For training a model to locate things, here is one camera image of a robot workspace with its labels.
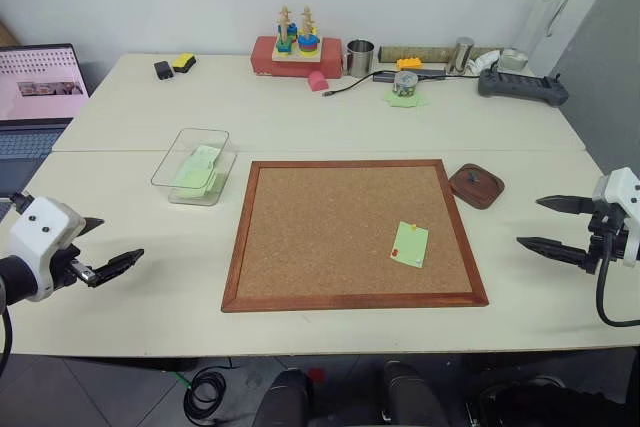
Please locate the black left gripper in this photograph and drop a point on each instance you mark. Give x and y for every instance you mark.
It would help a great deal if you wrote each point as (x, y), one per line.
(62, 262)

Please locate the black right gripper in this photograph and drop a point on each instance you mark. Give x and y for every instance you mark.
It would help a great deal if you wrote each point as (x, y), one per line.
(607, 234)

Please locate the green paper note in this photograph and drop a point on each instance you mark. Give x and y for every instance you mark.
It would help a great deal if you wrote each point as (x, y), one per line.
(411, 244)

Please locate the wood-framed cork board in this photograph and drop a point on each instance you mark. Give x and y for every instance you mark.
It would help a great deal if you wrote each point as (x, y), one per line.
(325, 237)

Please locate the clear plastic box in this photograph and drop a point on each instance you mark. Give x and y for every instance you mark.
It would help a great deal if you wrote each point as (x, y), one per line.
(172, 167)

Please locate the open laptop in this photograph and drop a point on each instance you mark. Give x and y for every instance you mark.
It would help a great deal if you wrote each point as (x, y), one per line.
(35, 92)

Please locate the small glass jar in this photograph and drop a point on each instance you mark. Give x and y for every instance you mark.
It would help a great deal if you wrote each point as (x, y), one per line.
(513, 62)

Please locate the large dark floor shape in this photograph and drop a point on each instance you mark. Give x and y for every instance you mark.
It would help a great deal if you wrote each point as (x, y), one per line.
(550, 402)

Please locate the white crumpled cloth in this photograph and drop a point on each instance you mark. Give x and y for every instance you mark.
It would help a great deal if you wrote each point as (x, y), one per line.
(485, 61)

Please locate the black power adapter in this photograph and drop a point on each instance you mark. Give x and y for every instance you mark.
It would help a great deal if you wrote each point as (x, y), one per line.
(163, 70)

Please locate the metal cylinder flask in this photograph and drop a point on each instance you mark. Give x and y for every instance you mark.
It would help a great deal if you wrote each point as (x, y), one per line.
(462, 54)

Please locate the yellow whiteboard eraser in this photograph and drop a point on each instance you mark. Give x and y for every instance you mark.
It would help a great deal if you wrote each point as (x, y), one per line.
(183, 62)

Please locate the dark USB hub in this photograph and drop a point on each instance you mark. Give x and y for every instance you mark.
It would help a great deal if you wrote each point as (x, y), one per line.
(430, 75)

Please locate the patterned round tin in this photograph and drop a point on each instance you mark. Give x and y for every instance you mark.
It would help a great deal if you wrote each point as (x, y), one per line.
(405, 84)

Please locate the clear bottle green lid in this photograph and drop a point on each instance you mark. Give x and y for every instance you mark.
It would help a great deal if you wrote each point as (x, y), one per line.
(540, 12)

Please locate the yellow toy brick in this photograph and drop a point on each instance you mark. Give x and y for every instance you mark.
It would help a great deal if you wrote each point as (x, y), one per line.
(410, 64)

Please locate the dark rounded shape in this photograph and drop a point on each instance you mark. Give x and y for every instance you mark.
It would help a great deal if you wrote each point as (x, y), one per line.
(410, 392)
(287, 399)

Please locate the red rectangular box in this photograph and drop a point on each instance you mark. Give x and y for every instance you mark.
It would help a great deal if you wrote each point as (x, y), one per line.
(262, 59)

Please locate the stainless steel mug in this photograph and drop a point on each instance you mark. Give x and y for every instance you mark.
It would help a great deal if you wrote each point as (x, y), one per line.
(360, 59)

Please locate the pink arch block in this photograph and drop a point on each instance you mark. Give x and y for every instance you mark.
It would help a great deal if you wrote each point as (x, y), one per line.
(318, 82)

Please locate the wooden colourful stacking toy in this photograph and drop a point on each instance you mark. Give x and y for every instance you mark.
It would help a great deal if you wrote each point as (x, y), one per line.
(297, 42)

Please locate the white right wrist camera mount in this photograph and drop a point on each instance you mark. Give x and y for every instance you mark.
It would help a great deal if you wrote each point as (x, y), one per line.
(617, 187)

